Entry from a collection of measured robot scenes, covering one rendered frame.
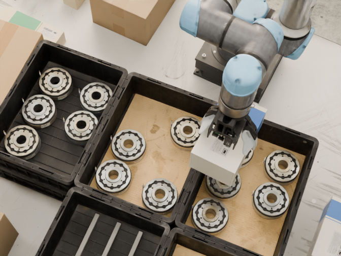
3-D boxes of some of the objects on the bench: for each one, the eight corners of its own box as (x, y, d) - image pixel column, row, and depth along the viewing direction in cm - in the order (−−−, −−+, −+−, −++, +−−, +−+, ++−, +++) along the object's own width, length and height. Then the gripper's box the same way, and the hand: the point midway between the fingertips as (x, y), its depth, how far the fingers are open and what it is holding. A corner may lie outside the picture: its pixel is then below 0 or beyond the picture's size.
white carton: (325, 204, 186) (333, 195, 178) (361, 221, 184) (371, 212, 176) (304, 262, 178) (311, 255, 170) (342, 279, 176) (351, 273, 168)
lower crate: (53, 76, 204) (47, 57, 194) (132, 105, 200) (131, 88, 189) (-5, 176, 188) (-15, 161, 177) (80, 211, 183) (75, 197, 173)
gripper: (185, 104, 132) (182, 141, 150) (265, 141, 128) (251, 174, 146) (202, 74, 135) (197, 114, 153) (280, 110, 132) (265, 146, 150)
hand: (228, 134), depth 151 cm, fingers closed on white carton, 13 cm apart
